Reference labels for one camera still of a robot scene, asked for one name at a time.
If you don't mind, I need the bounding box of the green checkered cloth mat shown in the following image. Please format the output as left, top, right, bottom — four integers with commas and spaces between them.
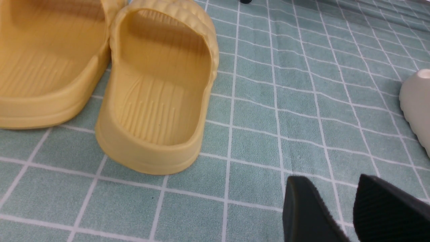
1, 0, 429, 242

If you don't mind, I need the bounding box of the yellow slipper right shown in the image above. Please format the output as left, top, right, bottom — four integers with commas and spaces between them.
95, 0, 219, 175

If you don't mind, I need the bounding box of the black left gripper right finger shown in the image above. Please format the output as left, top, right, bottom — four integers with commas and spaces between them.
353, 174, 430, 242

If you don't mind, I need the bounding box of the yellow slipper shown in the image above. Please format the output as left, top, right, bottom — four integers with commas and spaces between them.
95, 0, 219, 175
0, 0, 129, 130

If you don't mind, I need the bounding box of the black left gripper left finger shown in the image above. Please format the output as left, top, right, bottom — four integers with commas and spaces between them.
283, 176, 350, 242

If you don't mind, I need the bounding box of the yellow slipper outer left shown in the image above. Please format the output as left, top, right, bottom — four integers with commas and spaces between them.
0, 0, 129, 130

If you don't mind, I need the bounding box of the cream slipper left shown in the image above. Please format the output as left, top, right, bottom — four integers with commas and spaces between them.
399, 69, 430, 155

